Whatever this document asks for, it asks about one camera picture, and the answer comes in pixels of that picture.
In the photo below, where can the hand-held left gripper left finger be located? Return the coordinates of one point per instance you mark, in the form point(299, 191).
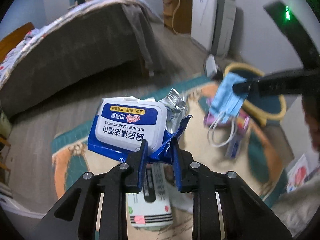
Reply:
point(143, 170)

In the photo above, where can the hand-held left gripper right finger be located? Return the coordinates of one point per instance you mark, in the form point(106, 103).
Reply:
point(176, 170)

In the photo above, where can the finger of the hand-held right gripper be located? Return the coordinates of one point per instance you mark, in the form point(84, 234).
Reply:
point(275, 85)

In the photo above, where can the yellow rimmed trash bin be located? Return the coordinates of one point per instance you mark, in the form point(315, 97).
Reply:
point(273, 103)

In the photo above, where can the blue wet wipes packet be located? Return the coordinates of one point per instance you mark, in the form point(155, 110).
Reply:
point(130, 120)

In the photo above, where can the blue face mask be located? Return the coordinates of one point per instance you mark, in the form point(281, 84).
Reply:
point(225, 100)

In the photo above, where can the purple packet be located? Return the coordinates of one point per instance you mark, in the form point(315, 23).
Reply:
point(209, 120)

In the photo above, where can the white and green medicine box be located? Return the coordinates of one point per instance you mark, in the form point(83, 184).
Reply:
point(152, 212)

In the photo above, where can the white paper packet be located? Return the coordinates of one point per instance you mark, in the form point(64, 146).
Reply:
point(235, 145)

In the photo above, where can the white power strip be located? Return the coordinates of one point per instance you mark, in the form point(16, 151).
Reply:
point(210, 63)

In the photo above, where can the teal and orange printed mat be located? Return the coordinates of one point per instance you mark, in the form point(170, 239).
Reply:
point(75, 160)

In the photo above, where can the white air purifier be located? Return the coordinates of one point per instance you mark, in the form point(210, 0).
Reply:
point(202, 17)

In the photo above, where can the wooden nightstand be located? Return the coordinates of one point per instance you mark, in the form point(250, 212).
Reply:
point(183, 15)

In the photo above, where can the beige cloth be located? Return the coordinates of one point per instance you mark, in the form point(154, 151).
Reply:
point(300, 210)

